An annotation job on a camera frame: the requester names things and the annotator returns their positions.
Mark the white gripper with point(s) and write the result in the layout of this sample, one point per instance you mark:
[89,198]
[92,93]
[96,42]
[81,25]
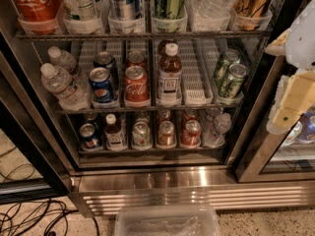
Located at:
[301,43]

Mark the brown tea bottle white cap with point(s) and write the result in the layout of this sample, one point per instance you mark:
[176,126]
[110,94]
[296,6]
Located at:
[116,139]

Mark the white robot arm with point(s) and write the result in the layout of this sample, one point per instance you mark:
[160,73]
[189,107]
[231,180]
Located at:
[300,43]

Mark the golden cans top shelf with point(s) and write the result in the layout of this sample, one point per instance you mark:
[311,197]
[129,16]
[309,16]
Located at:
[250,11]

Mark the fridge glass door right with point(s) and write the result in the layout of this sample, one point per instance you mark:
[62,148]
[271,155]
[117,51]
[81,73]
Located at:
[262,157]

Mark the clear water bottle bottom shelf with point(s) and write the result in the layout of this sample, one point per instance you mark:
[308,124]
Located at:
[215,136]

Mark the empty white shelf tray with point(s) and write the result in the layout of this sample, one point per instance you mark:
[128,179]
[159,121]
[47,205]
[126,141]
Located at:
[196,88]

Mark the red coke can bottom shelf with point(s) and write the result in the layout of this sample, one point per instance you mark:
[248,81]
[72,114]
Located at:
[191,133]

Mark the tall tea bottle middle shelf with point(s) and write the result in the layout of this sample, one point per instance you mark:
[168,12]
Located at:
[169,76]

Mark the green bottle top shelf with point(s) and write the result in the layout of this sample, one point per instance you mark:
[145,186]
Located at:
[169,11]

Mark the copper can bottom shelf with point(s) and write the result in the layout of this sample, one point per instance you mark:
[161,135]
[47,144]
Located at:
[166,135]

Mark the red coca-cola can middle shelf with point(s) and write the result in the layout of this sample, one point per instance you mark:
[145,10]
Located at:
[136,84]

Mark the silver green can bottom shelf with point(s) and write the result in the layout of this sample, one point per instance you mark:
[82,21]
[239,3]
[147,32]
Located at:
[141,136]

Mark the blue pepsi can middle shelf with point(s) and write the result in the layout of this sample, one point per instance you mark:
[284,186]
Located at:
[101,84]

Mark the blue pepsi can shelf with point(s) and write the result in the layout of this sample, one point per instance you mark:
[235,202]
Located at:
[91,139]
[101,84]

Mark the blue pepsi can bottom shelf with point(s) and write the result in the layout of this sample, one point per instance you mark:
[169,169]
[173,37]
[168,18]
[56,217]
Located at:
[91,139]

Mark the clear water bottle rear middle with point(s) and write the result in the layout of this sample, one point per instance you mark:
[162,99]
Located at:
[64,59]

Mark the clear water bottle front middle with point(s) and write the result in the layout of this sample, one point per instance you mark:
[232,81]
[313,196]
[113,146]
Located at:
[61,84]

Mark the large coca-cola bottle top shelf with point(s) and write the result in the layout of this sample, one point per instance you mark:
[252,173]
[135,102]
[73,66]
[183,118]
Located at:
[40,12]

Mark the green can front right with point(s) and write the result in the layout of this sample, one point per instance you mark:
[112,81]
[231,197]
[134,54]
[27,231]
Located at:
[233,81]

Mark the green can rear right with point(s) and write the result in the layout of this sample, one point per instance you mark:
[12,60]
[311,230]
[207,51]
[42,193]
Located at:
[228,57]

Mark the red can behind coca-cola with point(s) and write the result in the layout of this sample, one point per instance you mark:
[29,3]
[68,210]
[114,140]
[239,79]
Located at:
[136,58]

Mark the dark can behind pepsi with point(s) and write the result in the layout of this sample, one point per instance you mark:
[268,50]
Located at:
[105,60]

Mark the clear plastic bin on floor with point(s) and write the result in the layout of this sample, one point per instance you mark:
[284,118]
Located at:
[173,220]

